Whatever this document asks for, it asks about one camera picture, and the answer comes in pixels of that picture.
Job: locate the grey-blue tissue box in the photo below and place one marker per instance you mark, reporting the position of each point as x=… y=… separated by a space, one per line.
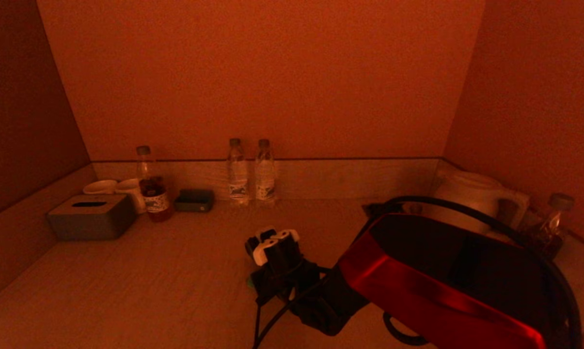
x=92 y=222

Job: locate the teal fluffy cloth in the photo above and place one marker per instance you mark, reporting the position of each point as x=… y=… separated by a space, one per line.
x=249 y=282

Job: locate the white low cup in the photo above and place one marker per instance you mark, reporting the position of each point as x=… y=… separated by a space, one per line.
x=100 y=187

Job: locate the white electric kettle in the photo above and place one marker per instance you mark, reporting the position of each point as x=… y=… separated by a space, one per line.
x=466 y=194

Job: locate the clear water bottle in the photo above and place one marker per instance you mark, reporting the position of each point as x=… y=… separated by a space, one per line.
x=264 y=183
x=237 y=183

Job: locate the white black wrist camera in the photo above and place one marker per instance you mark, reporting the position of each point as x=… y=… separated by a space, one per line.
x=275 y=245

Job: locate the red black right robot arm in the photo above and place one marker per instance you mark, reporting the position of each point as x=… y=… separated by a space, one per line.
x=442 y=291

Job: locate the large dark drink bottle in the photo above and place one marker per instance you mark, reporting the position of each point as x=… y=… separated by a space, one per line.
x=548 y=237

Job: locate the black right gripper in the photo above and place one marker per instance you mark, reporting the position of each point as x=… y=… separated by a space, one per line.
x=282 y=281

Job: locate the small amber tea bottle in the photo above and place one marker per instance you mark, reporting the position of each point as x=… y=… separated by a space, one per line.
x=156 y=202

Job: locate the black recessed socket panel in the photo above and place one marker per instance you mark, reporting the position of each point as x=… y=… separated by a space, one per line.
x=374 y=209

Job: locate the small blue open tray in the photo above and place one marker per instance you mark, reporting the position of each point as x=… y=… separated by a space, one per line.
x=194 y=200

